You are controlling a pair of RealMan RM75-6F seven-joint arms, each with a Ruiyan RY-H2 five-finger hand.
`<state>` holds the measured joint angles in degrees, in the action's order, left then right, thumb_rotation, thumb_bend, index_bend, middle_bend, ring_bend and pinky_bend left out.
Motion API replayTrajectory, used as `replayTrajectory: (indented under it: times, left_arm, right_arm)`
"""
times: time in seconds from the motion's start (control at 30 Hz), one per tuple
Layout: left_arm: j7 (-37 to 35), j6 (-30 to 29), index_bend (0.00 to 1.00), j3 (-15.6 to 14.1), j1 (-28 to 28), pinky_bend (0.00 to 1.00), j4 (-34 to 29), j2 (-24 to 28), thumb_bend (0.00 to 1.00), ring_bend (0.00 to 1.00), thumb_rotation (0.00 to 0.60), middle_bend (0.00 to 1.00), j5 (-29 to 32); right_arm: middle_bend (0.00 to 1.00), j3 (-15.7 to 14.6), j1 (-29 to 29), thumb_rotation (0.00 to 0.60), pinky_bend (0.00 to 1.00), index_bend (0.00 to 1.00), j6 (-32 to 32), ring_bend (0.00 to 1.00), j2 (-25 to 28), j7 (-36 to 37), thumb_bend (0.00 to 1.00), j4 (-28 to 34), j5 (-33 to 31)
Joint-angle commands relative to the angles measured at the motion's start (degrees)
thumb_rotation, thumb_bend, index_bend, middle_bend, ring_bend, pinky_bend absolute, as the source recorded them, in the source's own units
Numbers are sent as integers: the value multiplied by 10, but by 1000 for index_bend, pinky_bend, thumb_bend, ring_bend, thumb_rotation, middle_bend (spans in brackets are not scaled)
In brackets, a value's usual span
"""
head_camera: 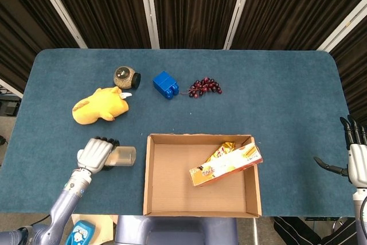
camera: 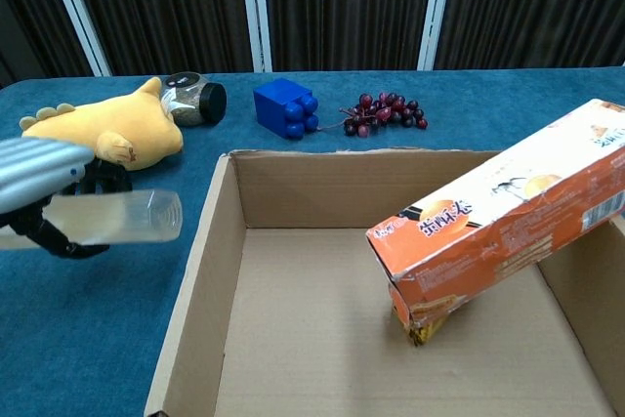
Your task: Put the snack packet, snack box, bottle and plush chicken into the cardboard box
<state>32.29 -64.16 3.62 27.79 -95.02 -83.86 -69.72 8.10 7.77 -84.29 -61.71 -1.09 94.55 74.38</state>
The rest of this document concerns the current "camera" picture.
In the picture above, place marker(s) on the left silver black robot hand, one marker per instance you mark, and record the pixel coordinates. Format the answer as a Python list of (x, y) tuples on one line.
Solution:
[(34, 168)]

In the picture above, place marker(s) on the clear plastic tube container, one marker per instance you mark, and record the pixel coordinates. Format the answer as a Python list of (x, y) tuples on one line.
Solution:
[(122, 217)]

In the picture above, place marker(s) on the yellow plush dinosaur toy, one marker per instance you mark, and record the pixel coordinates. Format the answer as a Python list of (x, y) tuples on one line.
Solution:
[(127, 119)]

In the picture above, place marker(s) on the gold snack packet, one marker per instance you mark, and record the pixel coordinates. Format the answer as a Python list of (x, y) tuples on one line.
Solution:
[(422, 334)]

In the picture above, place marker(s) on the orange cookie box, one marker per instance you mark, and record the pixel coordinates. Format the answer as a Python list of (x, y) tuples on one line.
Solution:
[(512, 221)]

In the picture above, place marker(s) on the blue toy building block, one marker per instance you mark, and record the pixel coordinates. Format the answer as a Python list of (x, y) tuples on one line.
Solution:
[(276, 104)]

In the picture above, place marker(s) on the brown open cardboard box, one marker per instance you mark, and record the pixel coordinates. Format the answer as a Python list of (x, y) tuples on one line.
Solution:
[(303, 314)]

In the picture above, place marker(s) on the dark brown pleated curtain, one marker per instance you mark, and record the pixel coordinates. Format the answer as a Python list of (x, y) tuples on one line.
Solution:
[(29, 7), (161, 7), (342, 7), (527, 7)]

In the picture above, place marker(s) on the glass spice jar black lid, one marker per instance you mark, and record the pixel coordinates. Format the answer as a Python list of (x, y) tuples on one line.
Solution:
[(191, 105)]

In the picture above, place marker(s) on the blue table cloth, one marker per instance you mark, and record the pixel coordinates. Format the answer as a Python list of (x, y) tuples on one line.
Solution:
[(97, 353)]

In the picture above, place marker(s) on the purple artificial grape bunch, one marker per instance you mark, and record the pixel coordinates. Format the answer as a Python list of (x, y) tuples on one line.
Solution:
[(386, 112)]

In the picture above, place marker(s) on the white partition frame post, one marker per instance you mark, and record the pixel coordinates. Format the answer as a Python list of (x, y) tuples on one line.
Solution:
[(256, 12), (436, 12), (80, 12)]

